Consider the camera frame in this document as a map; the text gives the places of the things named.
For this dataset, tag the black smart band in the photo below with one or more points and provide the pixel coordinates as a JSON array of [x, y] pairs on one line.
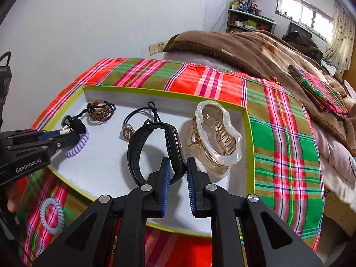
[[173, 144]]

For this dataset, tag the window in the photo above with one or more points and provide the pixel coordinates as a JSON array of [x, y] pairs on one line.
[[303, 14]]

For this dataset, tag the white quilt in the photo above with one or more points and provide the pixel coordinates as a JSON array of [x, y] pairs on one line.
[[339, 167]]

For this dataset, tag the round grey pendant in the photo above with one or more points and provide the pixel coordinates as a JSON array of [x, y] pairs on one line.
[[66, 120]]

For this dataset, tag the brown blanket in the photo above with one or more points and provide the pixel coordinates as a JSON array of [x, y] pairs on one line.
[[250, 52]]

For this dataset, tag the yellow cardboard box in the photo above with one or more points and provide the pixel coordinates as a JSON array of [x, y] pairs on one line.
[[111, 161]]

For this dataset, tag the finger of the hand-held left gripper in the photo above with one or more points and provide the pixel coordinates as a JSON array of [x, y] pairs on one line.
[[27, 135], [64, 141]]

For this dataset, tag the row of jars and bottles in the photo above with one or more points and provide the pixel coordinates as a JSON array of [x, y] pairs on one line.
[[242, 4]]

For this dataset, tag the folded plaid cloth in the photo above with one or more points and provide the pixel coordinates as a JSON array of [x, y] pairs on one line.
[[319, 89]]

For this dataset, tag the wooden shelf unit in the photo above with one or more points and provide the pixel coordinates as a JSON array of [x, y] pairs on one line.
[[236, 16]]

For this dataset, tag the wall socket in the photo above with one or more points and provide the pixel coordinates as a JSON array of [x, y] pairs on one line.
[[155, 48]]

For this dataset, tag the dark jacket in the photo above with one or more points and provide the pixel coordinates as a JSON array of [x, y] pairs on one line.
[[304, 46]]

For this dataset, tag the patterned curtain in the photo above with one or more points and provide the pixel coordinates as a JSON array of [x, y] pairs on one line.
[[340, 41]]

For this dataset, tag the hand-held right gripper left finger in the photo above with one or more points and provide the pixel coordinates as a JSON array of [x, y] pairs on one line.
[[166, 183]]

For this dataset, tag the red green plaid cloth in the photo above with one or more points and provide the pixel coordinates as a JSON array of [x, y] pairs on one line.
[[278, 150]]

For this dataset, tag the person's left hand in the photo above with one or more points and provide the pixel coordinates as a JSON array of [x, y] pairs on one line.
[[13, 201]]

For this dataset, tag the black monitor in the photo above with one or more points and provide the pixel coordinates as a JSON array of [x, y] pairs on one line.
[[297, 29]]

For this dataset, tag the small red ornament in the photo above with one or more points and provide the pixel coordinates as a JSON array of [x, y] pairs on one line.
[[275, 80]]

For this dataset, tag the translucent hair claw clip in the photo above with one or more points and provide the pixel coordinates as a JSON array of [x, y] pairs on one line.
[[232, 136]]

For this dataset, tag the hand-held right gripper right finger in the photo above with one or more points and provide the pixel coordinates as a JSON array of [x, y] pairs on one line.
[[192, 189]]

